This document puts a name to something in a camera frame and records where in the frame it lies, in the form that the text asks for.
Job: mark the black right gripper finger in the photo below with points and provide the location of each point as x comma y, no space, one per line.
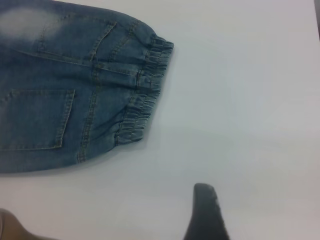
207,215

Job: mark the blue denim shorts with print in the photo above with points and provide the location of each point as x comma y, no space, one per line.
75,75

